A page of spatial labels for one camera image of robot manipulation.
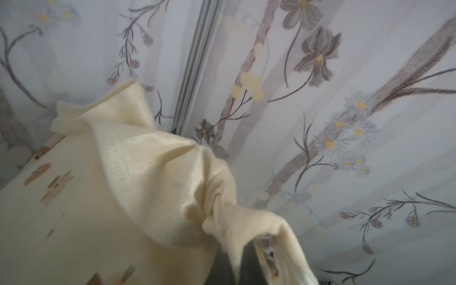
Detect cream bear print pillow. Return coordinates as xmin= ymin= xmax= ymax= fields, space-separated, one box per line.
xmin=1 ymin=80 xmax=318 ymax=285

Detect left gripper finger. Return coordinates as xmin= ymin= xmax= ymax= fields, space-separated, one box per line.
xmin=205 ymin=238 xmax=278 ymax=285

